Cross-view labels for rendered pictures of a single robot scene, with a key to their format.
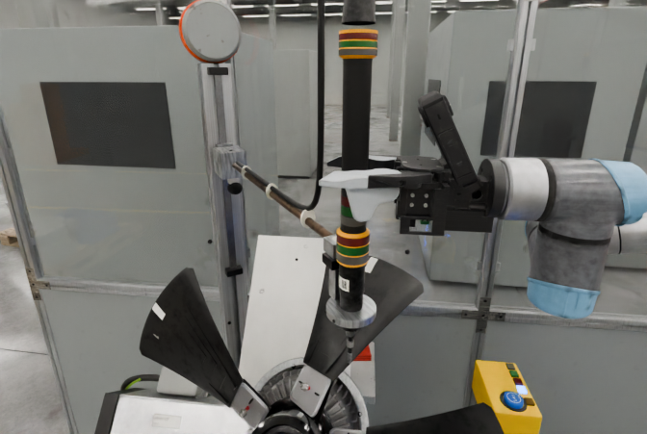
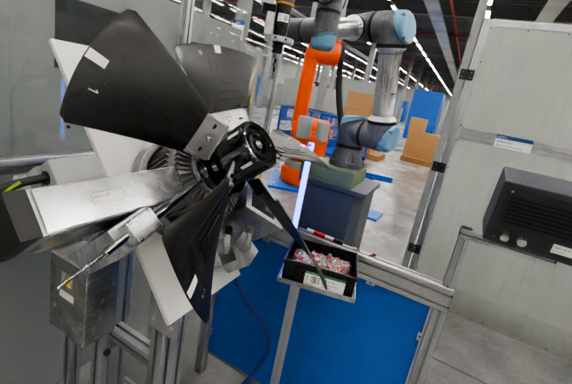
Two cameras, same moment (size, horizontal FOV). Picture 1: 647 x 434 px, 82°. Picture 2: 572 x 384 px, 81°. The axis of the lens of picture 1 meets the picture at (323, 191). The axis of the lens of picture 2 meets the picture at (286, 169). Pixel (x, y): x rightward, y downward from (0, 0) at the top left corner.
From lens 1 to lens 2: 0.85 m
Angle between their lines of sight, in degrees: 69
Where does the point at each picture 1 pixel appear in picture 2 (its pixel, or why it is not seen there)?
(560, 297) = (332, 38)
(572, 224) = (337, 4)
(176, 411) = (113, 185)
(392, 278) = (237, 54)
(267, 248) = (69, 54)
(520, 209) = not seen: outside the picture
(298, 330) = not seen: hidden behind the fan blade
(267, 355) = (123, 151)
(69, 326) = not seen: outside the picture
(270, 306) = not seen: hidden behind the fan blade
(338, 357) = (241, 95)
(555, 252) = (331, 17)
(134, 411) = (63, 198)
